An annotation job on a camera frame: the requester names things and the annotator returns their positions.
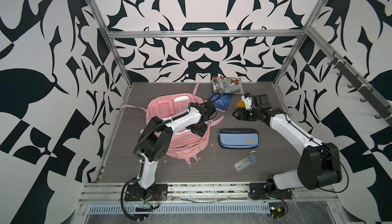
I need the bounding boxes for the illustrated Chinese story book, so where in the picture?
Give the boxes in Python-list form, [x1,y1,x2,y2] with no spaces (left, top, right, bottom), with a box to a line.
[212,77,244,94]

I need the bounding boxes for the blue pencil case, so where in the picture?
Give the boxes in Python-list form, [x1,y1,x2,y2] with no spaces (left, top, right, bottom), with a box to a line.
[218,128,260,149]

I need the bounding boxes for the pink student backpack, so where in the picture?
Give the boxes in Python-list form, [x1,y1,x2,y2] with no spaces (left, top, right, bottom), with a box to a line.
[139,83,224,165]

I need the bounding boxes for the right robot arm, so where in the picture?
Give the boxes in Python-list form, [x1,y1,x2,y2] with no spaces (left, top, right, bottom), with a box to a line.
[232,93,346,192]

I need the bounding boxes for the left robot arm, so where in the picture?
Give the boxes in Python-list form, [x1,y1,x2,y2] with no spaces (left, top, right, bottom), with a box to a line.
[133,102,216,190]

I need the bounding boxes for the blue Little Prince book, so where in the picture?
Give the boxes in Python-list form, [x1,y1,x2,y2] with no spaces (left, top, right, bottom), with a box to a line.
[208,92,233,112]

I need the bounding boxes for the small yellow notebook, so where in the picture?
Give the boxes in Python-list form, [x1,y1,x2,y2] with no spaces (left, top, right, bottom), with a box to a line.
[235,100,246,108]

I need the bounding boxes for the clear plastic ruler box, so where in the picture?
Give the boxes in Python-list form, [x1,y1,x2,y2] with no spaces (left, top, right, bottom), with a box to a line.
[234,153,257,171]

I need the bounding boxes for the small green circuit board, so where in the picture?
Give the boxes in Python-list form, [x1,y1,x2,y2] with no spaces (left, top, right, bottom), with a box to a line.
[269,203,288,220]

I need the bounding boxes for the grey hook rack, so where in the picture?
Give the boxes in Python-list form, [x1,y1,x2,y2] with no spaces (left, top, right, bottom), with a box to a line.
[327,52,392,127]

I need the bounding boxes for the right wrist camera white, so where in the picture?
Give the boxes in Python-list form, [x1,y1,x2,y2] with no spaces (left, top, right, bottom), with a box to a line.
[241,93,253,110]

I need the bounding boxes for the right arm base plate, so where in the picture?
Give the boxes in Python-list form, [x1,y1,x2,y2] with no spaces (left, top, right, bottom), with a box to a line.
[249,183,293,200]

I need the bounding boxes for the aluminium frame crossbar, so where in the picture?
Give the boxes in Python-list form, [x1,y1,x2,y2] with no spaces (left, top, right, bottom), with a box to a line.
[107,29,304,39]

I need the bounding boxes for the white vented cable duct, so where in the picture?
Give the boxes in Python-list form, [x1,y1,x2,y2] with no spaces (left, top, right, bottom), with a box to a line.
[88,203,270,214]

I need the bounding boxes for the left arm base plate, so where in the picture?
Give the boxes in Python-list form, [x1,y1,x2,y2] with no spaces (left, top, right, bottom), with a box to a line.
[124,183,168,202]

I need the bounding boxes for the aluminium front rail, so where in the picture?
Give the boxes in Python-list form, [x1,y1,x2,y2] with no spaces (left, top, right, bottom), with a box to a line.
[77,182,340,205]

